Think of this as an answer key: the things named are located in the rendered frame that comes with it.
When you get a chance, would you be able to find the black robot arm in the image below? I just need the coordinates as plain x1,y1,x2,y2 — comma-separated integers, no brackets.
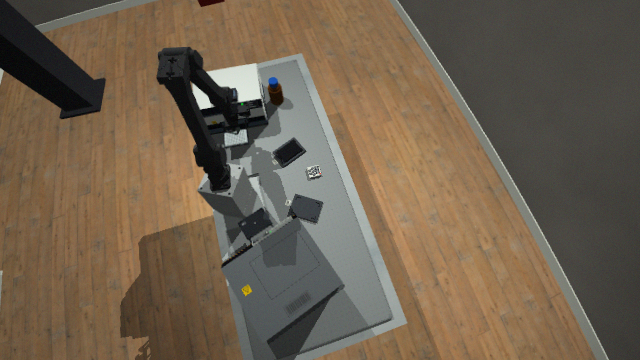
156,47,251,191

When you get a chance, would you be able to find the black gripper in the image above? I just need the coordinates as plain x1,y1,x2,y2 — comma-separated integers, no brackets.
223,112,240,135

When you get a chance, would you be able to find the brown bottle with blue cap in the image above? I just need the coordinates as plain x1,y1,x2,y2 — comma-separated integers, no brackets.
268,77,284,105

